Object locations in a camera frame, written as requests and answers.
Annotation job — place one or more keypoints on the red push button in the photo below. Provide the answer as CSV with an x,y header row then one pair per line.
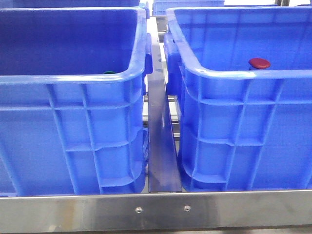
x,y
259,64

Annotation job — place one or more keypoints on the blue plastic bin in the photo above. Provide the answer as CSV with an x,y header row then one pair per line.
x,y
65,127
242,129

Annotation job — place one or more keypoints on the rail screw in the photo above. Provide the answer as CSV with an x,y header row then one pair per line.
x,y
187,208
138,209

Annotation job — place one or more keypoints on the back left blue bin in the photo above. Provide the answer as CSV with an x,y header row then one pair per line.
x,y
72,3

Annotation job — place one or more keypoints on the steel front rail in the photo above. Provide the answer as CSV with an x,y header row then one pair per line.
x,y
162,211

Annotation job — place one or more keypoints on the right rail screw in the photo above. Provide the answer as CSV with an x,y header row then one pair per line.
x,y
187,208

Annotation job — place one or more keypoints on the right blue plastic bin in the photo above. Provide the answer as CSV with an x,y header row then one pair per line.
x,y
242,129

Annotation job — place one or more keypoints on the steel divider bar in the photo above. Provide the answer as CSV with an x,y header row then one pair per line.
x,y
163,172

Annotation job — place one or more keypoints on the back right blue bin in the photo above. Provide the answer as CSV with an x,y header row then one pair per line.
x,y
160,6

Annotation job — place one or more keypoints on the left blue plastic bin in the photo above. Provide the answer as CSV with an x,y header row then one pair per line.
x,y
65,127

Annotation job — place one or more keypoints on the left rail screw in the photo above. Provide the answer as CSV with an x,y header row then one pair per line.
x,y
138,209

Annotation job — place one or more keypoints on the green push button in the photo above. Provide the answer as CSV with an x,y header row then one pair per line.
x,y
109,72

